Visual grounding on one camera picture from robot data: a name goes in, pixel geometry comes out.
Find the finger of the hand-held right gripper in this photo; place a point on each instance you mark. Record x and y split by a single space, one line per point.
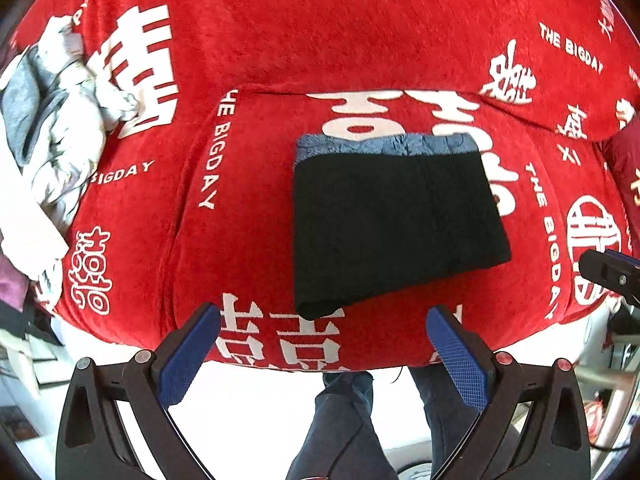
612 270

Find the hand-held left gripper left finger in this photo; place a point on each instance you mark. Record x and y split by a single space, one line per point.
187 355

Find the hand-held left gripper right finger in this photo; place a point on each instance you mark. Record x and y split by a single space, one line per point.
460 360

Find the black pants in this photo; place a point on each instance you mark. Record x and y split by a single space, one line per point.
390 230

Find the person's right leg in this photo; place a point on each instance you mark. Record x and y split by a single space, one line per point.
442 425

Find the dark red pillow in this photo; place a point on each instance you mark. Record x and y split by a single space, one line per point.
625 170

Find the purple cloth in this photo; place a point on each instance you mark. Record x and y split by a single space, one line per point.
11 285

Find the red printed blanket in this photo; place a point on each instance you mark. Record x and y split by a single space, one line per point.
240 110

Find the pile of white and grey clothes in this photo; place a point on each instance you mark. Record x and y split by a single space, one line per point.
75 130

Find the grey cloth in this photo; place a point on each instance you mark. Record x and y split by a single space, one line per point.
25 95

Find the white metal frame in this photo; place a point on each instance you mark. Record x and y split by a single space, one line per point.
612 410

